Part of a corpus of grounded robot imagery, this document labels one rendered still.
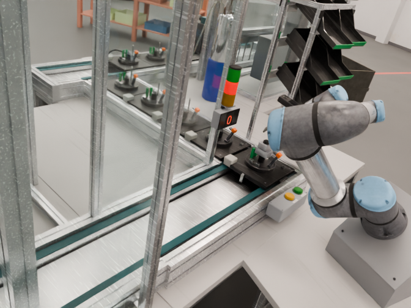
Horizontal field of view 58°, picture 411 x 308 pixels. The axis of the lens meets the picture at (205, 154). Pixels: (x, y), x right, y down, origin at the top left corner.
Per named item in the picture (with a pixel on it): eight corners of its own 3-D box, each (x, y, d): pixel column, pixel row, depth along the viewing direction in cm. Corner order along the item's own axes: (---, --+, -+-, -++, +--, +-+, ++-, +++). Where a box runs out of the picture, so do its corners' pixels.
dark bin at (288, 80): (325, 115, 178) (336, 105, 173) (308, 118, 170) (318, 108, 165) (292, 72, 188) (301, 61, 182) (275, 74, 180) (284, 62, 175)
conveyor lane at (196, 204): (288, 187, 178) (294, 170, 173) (153, 277, 120) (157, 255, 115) (241, 160, 193) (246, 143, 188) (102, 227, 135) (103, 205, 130)
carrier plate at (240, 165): (293, 172, 174) (295, 168, 173) (265, 190, 157) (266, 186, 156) (252, 149, 186) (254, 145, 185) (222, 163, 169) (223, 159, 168)
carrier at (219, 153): (251, 148, 187) (256, 126, 181) (219, 162, 170) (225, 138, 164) (214, 128, 199) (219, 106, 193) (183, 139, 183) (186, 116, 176)
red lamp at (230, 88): (238, 93, 147) (241, 82, 144) (230, 96, 143) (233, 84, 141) (229, 88, 149) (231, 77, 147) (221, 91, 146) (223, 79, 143)
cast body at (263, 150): (271, 156, 168) (275, 143, 164) (265, 159, 165) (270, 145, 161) (256, 148, 172) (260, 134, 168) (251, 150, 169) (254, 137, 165)
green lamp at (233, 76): (241, 81, 144) (244, 69, 142) (233, 84, 141) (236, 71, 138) (231, 77, 147) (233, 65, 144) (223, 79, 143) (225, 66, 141)
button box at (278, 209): (304, 203, 163) (309, 192, 159) (278, 223, 148) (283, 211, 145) (290, 195, 166) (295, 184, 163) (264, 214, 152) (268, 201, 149)
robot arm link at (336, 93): (335, 94, 131) (337, 79, 137) (310, 108, 139) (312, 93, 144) (349, 107, 134) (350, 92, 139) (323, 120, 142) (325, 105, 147)
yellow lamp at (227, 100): (235, 105, 149) (238, 94, 147) (227, 107, 146) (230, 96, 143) (226, 100, 152) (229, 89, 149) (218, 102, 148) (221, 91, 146)
